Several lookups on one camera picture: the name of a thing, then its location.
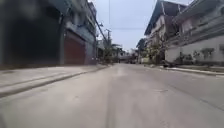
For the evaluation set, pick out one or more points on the house with dark roof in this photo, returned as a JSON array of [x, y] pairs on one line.
[[160, 30]]

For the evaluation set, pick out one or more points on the row of small bushes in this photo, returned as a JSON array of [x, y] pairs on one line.
[[200, 55]]

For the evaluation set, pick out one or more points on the pale building with wall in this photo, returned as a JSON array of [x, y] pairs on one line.
[[200, 36]]

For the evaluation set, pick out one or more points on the raised concrete pavement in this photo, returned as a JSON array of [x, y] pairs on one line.
[[30, 78]]

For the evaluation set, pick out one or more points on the concrete kerb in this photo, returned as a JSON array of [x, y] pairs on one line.
[[196, 70]]

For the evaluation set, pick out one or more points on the utility pole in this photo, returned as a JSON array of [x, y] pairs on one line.
[[108, 41]]

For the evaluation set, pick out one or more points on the building with red shutter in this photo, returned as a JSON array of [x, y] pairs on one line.
[[43, 33]]

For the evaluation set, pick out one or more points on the grey concrete road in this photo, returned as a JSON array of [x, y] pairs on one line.
[[126, 100]]

